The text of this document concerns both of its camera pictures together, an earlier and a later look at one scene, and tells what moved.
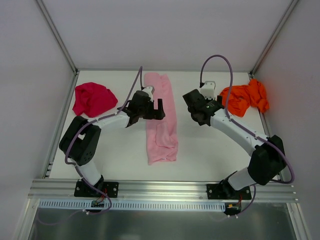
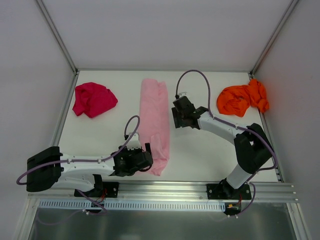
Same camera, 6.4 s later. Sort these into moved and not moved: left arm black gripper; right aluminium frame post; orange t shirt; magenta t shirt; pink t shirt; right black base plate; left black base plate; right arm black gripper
Moved: right arm black gripper; left arm black gripper; pink t shirt
Not moved: left black base plate; magenta t shirt; orange t shirt; right aluminium frame post; right black base plate
